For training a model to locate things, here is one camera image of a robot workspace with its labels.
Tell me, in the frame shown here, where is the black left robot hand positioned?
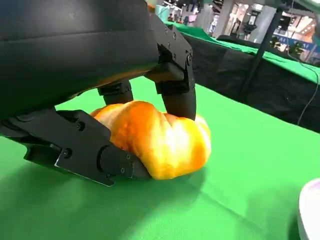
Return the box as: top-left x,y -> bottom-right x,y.
0,0 -> 198,188

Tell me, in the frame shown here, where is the neighbouring table green cloth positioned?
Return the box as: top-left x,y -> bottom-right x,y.
162,21 -> 320,85

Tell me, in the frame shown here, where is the black drape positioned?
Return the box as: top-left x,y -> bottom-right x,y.
178,31 -> 320,133

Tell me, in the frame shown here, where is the thin black drape cable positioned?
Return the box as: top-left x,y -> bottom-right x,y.
297,82 -> 320,125

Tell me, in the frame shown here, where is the black pole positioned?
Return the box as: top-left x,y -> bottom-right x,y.
241,7 -> 282,103

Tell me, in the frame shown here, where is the lilac plate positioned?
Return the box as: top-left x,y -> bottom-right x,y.
297,177 -> 320,240

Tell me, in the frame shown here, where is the orange and white bread roll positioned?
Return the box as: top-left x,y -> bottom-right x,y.
89,72 -> 213,181

